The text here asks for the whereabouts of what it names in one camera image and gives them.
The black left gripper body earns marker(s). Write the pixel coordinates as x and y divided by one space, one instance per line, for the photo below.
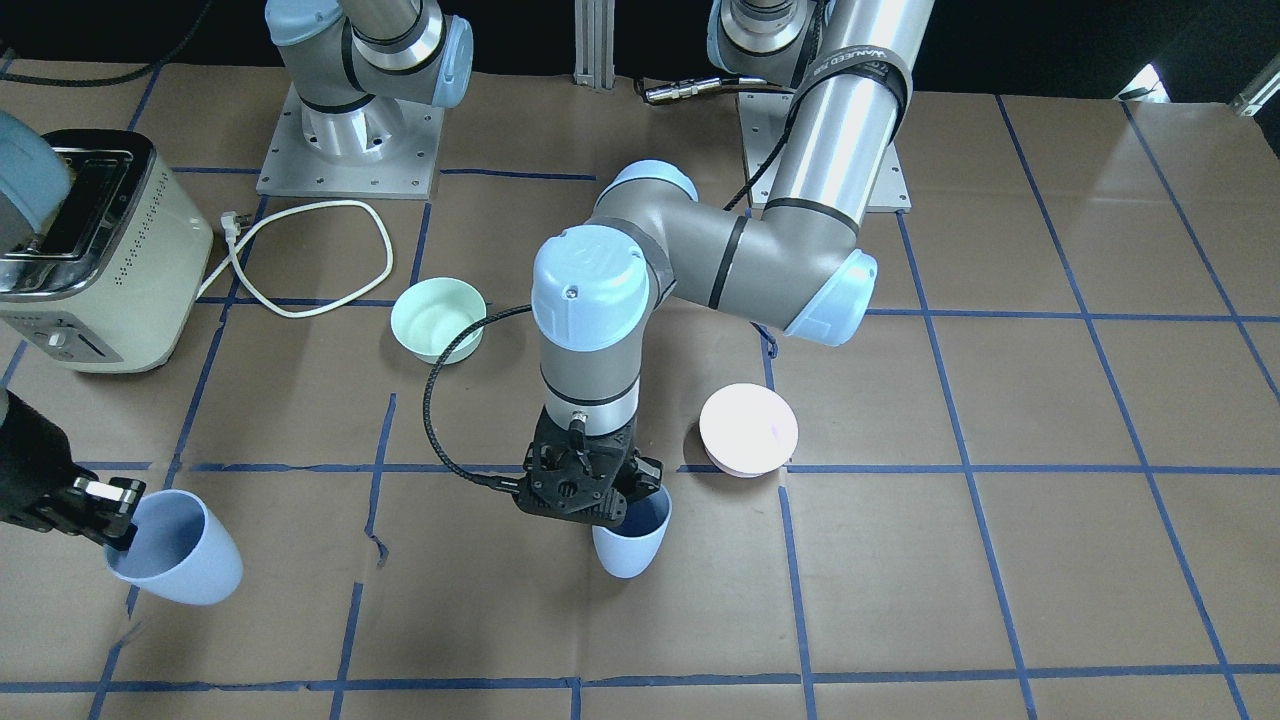
648 473

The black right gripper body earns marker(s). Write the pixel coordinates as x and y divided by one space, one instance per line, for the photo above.
28 468

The blue cup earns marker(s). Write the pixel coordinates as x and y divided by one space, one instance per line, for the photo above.
629 549
180 552

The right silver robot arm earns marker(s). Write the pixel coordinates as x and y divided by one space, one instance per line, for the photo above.
349 61

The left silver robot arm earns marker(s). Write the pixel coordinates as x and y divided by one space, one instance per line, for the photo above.
794 265

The pink bowl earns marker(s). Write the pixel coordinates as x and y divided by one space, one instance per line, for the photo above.
748 430

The cream toaster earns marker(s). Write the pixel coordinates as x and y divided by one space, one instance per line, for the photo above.
103 252

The green bowl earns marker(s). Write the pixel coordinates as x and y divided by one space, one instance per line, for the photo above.
427 317

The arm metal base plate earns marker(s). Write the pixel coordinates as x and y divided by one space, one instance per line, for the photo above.
385 150
840 154

